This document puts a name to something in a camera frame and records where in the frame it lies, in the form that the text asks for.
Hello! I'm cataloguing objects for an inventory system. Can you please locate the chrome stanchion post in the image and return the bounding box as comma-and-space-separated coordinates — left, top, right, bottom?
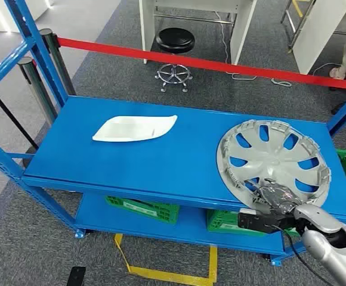
39, 28, 76, 97
17, 57, 57, 125

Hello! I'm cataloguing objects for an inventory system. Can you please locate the white floor cable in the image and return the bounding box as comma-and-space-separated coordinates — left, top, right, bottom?
311, 62, 341, 76
215, 11, 293, 88

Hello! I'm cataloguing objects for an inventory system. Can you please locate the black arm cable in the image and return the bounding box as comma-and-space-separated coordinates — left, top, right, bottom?
273, 225, 335, 286

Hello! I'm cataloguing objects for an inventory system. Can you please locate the metal ladder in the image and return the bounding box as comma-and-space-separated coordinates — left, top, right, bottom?
281, 0, 316, 54

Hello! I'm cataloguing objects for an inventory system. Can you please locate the white plastic trim part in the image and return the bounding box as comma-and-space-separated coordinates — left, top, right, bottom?
92, 114, 178, 143

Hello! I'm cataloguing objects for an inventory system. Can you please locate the thin black stanchion pole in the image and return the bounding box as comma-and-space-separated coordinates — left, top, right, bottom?
0, 77, 39, 170

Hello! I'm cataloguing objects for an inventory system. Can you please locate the dark flat plate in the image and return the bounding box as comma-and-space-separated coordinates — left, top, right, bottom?
67, 266, 87, 286

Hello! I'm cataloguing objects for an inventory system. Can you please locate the white desk panel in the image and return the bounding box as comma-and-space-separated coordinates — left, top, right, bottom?
292, 0, 346, 75

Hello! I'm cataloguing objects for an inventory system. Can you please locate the black round stool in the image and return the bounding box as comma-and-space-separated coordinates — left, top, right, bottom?
155, 27, 196, 94

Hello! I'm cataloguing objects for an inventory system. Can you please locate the silver plastic wheel hubcap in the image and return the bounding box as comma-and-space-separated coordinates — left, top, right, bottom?
216, 119, 332, 210

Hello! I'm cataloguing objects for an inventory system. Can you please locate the red barrier belt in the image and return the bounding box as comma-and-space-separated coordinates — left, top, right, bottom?
57, 37, 346, 91

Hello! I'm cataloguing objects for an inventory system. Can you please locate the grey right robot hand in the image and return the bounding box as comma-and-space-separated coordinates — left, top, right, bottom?
244, 178, 302, 216

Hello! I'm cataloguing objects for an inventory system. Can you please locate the white desk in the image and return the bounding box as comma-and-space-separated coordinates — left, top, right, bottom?
138, 0, 258, 66

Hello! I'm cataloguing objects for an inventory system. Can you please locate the blue metal shelf rack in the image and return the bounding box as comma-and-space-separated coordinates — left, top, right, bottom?
0, 0, 346, 267

